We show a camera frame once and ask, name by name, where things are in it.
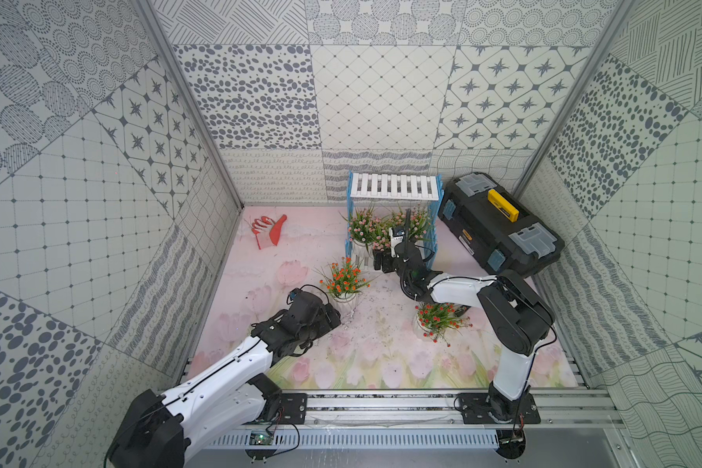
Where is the pink flower pot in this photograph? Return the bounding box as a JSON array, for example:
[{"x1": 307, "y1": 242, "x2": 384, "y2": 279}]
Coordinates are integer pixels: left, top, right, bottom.
[
  {"x1": 347, "y1": 208, "x2": 382, "y2": 263},
  {"x1": 370, "y1": 220, "x2": 391, "y2": 255},
  {"x1": 392, "y1": 206, "x2": 433, "y2": 241}
]

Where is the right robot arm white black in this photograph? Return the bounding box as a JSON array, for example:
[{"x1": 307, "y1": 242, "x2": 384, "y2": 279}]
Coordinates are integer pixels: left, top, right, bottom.
[{"x1": 380, "y1": 228, "x2": 555, "y2": 422}]

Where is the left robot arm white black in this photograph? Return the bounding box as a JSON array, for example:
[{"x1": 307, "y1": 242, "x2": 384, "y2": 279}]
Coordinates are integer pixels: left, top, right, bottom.
[{"x1": 103, "y1": 285, "x2": 341, "y2": 467}]

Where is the blue white wooden rack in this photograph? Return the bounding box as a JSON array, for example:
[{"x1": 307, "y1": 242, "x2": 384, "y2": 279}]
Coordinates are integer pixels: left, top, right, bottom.
[{"x1": 344, "y1": 172, "x2": 444, "y2": 269}]

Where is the orange flower pot rear left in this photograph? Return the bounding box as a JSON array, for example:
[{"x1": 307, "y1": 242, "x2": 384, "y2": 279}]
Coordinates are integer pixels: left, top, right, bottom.
[{"x1": 319, "y1": 257, "x2": 372, "y2": 303}]

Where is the red flower pot right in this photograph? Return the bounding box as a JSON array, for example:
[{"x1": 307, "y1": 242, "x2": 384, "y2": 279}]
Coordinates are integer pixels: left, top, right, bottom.
[{"x1": 413, "y1": 302, "x2": 473, "y2": 347}]

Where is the black plastic toolbox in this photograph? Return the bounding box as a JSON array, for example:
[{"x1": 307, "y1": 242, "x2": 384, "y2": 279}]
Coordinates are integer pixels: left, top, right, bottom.
[{"x1": 438, "y1": 172, "x2": 566, "y2": 278}]

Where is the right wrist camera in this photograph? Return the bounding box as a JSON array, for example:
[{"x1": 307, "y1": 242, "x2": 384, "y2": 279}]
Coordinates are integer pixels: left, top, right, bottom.
[{"x1": 388, "y1": 226, "x2": 407, "y2": 259}]

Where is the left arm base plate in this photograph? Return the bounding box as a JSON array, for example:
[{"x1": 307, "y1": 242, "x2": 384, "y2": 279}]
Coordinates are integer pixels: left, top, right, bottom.
[{"x1": 257, "y1": 392, "x2": 308, "y2": 425}]

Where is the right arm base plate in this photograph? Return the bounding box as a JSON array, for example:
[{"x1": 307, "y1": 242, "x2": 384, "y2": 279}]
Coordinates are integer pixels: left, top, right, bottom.
[{"x1": 454, "y1": 392, "x2": 541, "y2": 425}]

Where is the aluminium rail frame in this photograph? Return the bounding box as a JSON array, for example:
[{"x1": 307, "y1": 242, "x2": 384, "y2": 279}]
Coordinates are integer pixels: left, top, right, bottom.
[{"x1": 174, "y1": 385, "x2": 624, "y2": 431}]

